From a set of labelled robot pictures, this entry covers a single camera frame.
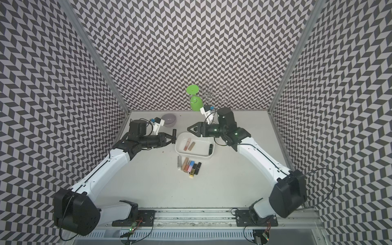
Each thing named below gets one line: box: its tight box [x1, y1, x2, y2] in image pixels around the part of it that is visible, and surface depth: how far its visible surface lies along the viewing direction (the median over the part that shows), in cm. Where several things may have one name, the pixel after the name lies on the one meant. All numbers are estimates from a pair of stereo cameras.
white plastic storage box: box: [174, 131, 216, 158], surface depth 99 cm
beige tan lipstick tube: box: [180, 157, 189, 172], surface depth 92 cm
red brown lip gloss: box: [184, 159, 192, 173], surface depth 91 cm
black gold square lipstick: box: [188, 163, 198, 180], surface depth 88 cm
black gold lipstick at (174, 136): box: [171, 128, 177, 144], surface depth 78 cm
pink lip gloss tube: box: [183, 137, 192, 152], surface depth 101 cm
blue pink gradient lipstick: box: [187, 160, 195, 174], surface depth 91 cm
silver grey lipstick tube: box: [177, 155, 182, 169], surface depth 93 cm
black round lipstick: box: [194, 161, 202, 176], surface depth 90 cm
